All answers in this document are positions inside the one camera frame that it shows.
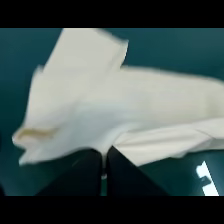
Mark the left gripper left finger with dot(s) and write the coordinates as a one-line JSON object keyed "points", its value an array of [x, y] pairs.
{"points": [[81, 176]]}

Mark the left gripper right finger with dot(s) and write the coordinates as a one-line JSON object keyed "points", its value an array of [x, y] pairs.
{"points": [[128, 178]]}

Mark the cream white T-shirt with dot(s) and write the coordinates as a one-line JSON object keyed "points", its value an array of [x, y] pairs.
{"points": [[110, 106]]}

